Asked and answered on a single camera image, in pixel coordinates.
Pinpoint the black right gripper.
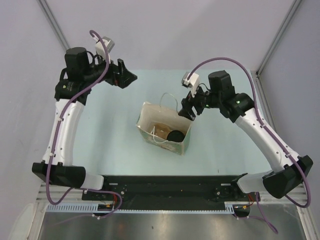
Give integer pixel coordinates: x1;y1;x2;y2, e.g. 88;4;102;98
178;81;222;121

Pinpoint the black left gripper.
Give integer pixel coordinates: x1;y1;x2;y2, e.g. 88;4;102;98
82;52;136;89

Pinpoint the black plastic cup lid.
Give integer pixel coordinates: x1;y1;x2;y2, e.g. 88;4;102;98
166;130;185;143

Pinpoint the green illustrated paper bag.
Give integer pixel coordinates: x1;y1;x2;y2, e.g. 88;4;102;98
136;98;192;156

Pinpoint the brown cardboard cup carrier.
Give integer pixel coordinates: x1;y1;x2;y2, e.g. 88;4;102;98
150;123;172;140

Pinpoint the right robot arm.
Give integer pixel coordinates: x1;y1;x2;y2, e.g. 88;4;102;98
178;70;313;201

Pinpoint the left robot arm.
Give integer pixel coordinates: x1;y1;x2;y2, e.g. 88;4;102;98
31;47;138;200

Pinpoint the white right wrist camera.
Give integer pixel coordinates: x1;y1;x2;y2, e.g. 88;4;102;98
181;72;200;98

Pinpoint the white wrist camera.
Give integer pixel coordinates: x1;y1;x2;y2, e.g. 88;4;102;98
181;72;200;98
95;36;115;60

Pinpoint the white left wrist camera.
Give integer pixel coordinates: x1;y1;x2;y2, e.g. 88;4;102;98
95;36;115;60

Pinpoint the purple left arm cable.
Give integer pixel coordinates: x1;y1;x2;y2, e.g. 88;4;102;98
46;30;123;221

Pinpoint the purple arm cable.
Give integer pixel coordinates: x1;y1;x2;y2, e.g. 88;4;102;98
187;57;312;235
46;30;123;221

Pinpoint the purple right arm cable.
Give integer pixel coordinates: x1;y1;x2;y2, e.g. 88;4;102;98
187;57;312;235

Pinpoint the white slotted cable duct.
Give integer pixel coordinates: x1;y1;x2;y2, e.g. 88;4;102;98
45;203;250;215

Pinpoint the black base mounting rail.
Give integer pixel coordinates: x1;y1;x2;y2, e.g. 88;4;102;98
81;174;261;211

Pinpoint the aluminium frame post left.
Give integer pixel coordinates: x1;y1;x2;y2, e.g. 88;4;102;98
36;0;70;51

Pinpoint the aluminium frame post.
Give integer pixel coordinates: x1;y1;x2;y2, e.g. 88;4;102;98
255;0;304;77
36;0;70;51

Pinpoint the aluminium frame post right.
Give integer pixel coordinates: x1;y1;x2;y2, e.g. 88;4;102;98
255;0;304;77

